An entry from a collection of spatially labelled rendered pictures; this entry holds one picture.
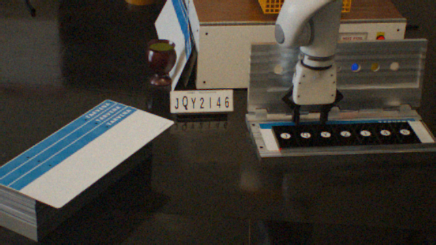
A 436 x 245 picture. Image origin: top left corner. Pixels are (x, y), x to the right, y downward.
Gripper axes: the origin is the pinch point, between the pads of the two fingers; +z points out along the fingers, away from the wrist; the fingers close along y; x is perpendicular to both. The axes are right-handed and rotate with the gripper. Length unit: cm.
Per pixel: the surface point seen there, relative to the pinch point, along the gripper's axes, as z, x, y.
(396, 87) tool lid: -5.0, 5.3, 23.0
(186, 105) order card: 1.2, 10.5, -29.4
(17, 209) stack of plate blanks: -1, -35, -68
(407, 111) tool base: 1.6, 4.2, 26.4
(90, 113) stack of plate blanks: -6, -6, -53
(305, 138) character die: 1.0, -7.9, -2.8
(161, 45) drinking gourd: -5.9, 30.6, -33.9
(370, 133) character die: 0.9, -6.8, 13.4
